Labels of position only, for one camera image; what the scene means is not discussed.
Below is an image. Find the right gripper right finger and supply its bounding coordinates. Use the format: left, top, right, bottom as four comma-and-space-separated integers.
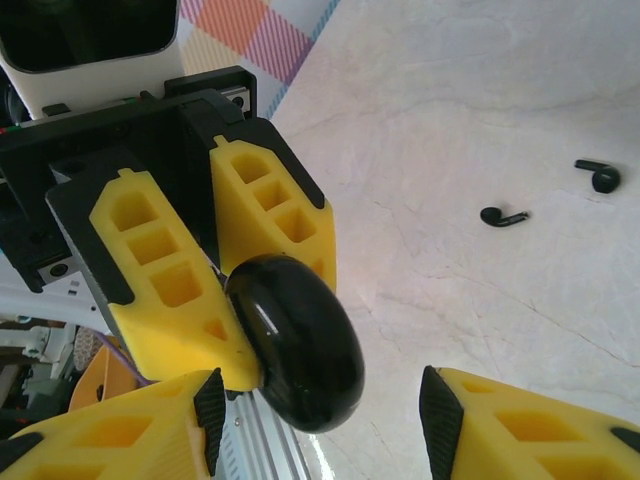
419, 364, 640, 480

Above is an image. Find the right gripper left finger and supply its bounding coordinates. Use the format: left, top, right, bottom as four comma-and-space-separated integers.
0, 367, 227, 480

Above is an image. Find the black earbud charging case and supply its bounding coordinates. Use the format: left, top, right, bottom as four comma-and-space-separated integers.
227, 253, 367, 434

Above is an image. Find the black wireless earbud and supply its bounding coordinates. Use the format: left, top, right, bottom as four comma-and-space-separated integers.
479, 205, 531, 230
573, 158, 621, 195

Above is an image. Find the orange plastic object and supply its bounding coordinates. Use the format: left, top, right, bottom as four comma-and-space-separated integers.
67, 344, 144, 416

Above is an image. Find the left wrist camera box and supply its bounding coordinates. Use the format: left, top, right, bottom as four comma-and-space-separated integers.
0, 0, 184, 124

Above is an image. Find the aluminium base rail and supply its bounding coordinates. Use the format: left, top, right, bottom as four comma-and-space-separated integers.
219, 387, 314, 480

